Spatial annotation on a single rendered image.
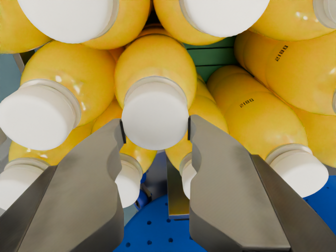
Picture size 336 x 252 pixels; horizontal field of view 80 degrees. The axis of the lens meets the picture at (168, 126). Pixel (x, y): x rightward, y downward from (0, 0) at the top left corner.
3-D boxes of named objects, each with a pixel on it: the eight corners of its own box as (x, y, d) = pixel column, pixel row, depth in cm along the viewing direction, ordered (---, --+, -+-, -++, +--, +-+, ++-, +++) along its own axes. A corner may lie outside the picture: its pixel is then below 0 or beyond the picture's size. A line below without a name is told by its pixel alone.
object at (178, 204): (166, 162, 38) (169, 226, 27) (165, 152, 36) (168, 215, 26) (219, 159, 38) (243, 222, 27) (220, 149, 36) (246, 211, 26)
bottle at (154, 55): (152, 9, 26) (145, 23, 10) (191, 47, 29) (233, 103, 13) (121, 52, 29) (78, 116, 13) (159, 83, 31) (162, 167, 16)
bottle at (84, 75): (134, 73, 31) (109, 150, 15) (87, 75, 31) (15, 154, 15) (128, 22, 27) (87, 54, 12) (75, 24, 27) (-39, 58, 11)
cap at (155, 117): (151, 66, 12) (150, 75, 10) (198, 105, 13) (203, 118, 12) (113, 112, 13) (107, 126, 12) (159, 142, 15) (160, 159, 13)
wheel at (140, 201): (143, 219, 37) (152, 213, 38) (140, 203, 34) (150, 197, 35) (130, 203, 40) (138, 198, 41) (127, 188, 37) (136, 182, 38)
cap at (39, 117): (84, 132, 15) (75, 148, 13) (29, 135, 15) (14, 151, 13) (68, 81, 13) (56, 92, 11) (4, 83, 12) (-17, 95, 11)
